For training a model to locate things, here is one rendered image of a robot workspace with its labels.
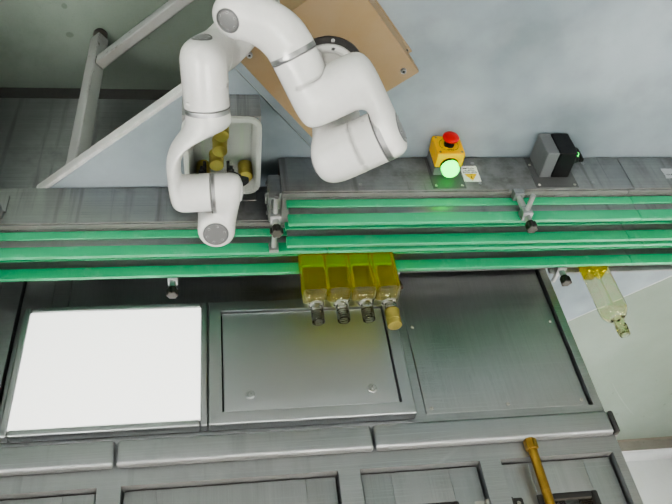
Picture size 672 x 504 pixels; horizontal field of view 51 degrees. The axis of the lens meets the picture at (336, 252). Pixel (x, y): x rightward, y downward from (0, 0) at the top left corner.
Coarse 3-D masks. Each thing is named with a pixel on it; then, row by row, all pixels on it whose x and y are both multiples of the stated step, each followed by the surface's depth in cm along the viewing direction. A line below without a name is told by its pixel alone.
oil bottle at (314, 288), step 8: (304, 256) 170; (312, 256) 170; (320, 256) 171; (304, 264) 168; (312, 264) 169; (320, 264) 169; (304, 272) 167; (312, 272) 167; (320, 272) 167; (304, 280) 165; (312, 280) 165; (320, 280) 166; (304, 288) 164; (312, 288) 164; (320, 288) 164; (304, 296) 164; (312, 296) 163; (320, 296) 163; (304, 304) 165
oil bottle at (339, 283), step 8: (328, 256) 171; (336, 256) 171; (344, 256) 171; (328, 264) 169; (336, 264) 169; (344, 264) 169; (328, 272) 167; (336, 272) 167; (344, 272) 168; (328, 280) 166; (336, 280) 166; (344, 280) 166; (328, 288) 166; (336, 288) 164; (344, 288) 164; (352, 288) 165; (328, 296) 166; (336, 296) 163; (344, 296) 164
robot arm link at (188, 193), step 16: (192, 112) 128; (224, 112) 130; (192, 128) 130; (208, 128) 129; (224, 128) 131; (176, 144) 132; (192, 144) 130; (176, 160) 132; (176, 176) 134; (192, 176) 137; (208, 176) 137; (176, 192) 135; (192, 192) 136; (208, 192) 136; (176, 208) 137; (192, 208) 137; (208, 208) 138
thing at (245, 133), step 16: (240, 128) 164; (256, 128) 156; (208, 144) 166; (240, 144) 167; (256, 144) 159; (192, 160) 167; (208, 160) 170; (224, 160) 170; (240, 160) 171; (256, 160) 163; (256, 176) 166
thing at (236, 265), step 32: (192, 256) 174; (224, 256) 175; (256, 256) 176; (288, 256) 178; (416, 256) 182; (448, 256) 183; (480, 256) 185; (512, 256) 186; (544, 256) 187; (576, 256) 188; (608, 256) 189; (640, 256) 190
